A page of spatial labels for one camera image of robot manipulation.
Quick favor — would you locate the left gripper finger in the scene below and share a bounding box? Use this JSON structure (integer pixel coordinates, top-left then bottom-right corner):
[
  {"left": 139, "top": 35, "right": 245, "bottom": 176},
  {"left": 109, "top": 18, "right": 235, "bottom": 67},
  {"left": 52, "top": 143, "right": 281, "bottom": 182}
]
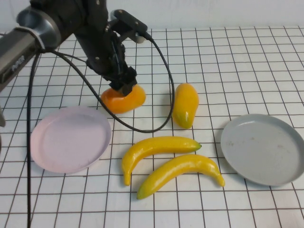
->
[
  {"left": 108, "top": 79, "right": 134, "bottom": 97},
  {"left": 123, "top": 67, "right": 138, "bottom": 87}
]

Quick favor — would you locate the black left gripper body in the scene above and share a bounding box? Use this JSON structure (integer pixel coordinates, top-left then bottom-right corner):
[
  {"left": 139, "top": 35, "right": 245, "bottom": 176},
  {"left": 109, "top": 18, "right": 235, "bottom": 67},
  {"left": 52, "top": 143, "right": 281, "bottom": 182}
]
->
[{"left": 77, "top": 26, "right": 133, "bottom": 84}]

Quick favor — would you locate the orange plastic mango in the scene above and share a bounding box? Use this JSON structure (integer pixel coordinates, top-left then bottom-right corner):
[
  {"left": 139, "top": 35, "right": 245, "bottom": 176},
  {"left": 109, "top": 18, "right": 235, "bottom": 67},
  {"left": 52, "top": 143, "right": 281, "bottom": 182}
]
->
[{"left": 101, "top": 85, "right": 147, "bottom": 114}]

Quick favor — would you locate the yellow mango with green tip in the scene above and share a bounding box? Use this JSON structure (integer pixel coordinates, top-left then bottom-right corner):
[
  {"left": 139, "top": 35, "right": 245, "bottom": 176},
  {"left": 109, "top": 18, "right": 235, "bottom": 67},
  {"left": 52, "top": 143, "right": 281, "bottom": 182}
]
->
[{"left": 171, "top": 83, "right": 200, "bottom": 130}]

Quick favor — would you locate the yellow plastic banana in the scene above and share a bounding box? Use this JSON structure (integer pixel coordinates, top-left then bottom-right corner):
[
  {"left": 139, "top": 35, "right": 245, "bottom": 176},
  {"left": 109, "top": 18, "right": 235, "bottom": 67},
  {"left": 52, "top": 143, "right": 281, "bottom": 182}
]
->
[
  {"left": 136, "top": 154, "right": 225, "bottom": 200},
  {"left": 121, "top": 135, "right": 202, "bottom": 187}
]

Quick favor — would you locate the pink round plate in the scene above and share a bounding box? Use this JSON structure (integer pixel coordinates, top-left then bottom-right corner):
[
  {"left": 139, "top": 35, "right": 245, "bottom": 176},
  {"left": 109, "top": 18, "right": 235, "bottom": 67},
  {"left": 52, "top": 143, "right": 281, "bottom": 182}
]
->
[{"left": 29, "top": 106, "right": 112, "bottom": 174}]

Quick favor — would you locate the grey round plate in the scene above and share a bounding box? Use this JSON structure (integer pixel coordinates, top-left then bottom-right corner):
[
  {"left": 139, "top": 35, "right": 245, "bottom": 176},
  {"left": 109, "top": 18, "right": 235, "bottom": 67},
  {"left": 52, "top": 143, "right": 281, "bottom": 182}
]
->
[{"left": 220, "top": 113, "right": 304, "bottom": 186}]

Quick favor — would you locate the white zip tie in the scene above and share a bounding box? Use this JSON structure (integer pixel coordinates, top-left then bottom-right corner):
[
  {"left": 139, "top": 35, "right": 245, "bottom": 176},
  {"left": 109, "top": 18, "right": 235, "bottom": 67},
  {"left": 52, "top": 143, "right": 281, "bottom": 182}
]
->
[{"left": 15, "top": 26, "right": 46, "bottom": 53}]

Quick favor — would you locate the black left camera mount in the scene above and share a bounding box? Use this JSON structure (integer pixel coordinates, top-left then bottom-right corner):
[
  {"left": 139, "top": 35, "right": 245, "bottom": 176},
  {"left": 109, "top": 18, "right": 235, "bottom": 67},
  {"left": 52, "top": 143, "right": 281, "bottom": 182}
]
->
[{"left": 104, "top": 19, "right": 133, "bottom": 42}]

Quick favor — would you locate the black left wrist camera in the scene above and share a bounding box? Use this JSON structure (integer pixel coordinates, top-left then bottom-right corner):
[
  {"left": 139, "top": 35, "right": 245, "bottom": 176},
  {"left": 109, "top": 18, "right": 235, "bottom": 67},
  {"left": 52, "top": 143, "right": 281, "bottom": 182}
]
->
[{"left": 111, "top": 9, "right": 148, "bottom": 44}]

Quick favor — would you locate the black left camera cable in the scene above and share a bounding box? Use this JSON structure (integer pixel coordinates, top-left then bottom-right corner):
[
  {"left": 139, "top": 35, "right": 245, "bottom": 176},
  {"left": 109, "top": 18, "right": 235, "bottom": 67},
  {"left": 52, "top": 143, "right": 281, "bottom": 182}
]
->
[{"left": 26, "top": 33, "right": 176, "bottom": 228}]

